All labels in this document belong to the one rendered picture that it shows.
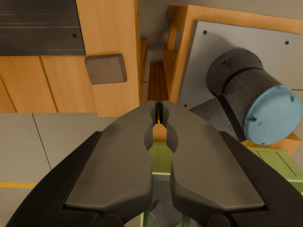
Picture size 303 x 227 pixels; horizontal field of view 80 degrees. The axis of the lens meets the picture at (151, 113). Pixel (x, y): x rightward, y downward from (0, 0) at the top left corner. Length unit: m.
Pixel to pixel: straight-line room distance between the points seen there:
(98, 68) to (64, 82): 0.15
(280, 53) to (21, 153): 2.30
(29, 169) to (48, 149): 0.43
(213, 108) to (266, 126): 0.10
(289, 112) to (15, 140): 2.21
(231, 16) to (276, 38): 0.13
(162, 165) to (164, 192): 0.20
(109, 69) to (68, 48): 0.12
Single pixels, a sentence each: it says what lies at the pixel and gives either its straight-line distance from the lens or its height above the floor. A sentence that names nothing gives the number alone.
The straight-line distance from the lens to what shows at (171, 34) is 1.18.
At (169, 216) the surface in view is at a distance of 0.91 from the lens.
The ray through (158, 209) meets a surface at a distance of 0.88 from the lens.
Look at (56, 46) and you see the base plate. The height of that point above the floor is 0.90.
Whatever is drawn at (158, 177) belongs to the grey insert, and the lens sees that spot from 0.87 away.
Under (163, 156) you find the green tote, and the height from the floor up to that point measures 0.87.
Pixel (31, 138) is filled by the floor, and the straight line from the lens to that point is 2.18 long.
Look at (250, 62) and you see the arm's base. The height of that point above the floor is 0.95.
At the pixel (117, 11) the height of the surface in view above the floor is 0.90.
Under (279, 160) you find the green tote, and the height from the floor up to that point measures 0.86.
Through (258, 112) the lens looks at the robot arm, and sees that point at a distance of 0.38.
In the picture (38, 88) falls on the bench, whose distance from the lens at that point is 0.67.
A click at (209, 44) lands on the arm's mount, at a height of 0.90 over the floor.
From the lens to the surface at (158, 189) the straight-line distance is 0.87.
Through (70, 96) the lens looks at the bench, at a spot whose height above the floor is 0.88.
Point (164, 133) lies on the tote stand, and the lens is 0.77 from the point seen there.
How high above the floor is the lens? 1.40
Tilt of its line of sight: 59 degrees down
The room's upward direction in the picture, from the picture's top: 178 degrees counter-clockwise
